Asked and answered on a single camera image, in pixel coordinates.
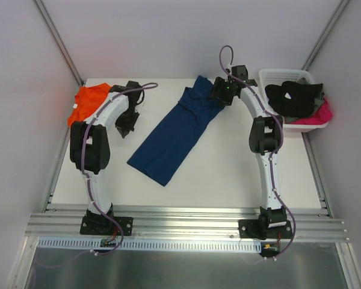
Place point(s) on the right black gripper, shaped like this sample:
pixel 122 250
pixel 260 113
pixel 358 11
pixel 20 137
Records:
pixel 218 91

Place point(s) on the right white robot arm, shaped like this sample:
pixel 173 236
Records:
pixel 265 140

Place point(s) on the white slotted cable duct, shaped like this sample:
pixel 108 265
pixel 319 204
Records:
pixel 151 244

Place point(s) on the navy blue t-shirt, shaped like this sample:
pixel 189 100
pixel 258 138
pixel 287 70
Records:
pixel 165 148

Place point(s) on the black t-shirt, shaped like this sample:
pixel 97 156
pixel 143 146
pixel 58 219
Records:
pixel 291 99

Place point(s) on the left corner aluminium profile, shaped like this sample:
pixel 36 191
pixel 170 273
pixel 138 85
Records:
pixel 59 43

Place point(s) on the right corner aluminium profile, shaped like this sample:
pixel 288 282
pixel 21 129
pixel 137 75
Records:
pixel 326 32

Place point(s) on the pink t-shirt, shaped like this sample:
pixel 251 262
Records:
pixel 322 115

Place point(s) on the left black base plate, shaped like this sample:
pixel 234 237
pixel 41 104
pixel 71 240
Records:
pixel 99 225

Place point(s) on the corner aluminium profile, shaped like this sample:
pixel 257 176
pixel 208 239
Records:
pixel 59 43
pixel 326 32

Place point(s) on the aluminium mounting rail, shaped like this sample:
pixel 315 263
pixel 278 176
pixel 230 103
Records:
pixel 64 220

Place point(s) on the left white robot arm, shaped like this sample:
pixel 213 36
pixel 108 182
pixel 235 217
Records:
pixel 98 109

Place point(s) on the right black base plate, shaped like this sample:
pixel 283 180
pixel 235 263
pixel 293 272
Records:
pixel 252 228

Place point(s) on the white plastic laundry basket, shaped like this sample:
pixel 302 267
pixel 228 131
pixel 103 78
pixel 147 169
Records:
pixel 277 77

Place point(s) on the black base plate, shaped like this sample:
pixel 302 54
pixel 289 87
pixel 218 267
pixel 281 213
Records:
pixel 252 228
pixel 99 225

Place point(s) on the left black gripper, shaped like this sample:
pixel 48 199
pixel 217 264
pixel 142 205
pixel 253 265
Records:
pixel 127 119

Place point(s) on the orange folded t-shirt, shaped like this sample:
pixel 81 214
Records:
pixel 87 101

